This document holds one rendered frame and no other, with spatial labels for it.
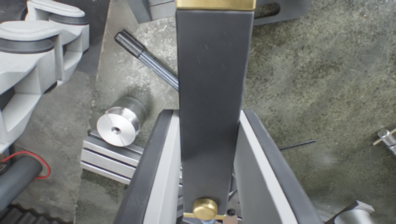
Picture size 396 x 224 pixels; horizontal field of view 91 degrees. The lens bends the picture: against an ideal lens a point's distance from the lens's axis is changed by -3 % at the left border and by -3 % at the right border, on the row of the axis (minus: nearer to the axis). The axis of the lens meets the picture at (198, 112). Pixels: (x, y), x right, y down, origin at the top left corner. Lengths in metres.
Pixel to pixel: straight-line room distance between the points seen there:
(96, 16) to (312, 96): 0.98
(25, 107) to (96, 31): 0.60
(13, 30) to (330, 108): 0.69
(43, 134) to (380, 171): 1.93
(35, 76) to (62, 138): 1.26
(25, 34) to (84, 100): 0.92
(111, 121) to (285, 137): 0.24
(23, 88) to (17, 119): 0.11
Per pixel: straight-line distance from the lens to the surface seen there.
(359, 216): 0.39
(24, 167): 2.17
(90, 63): 1.19
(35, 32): 0.69
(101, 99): 0.32
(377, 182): 0.44
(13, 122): 0.58
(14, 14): 1.11
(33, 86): 0.66
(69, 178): 2.20
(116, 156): 0.33
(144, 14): 0.24
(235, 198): 0.33
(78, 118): 1.66
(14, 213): 2.94
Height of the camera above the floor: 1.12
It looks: 59 degrees down
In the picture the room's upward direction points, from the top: 170 degrees counter-clockwise
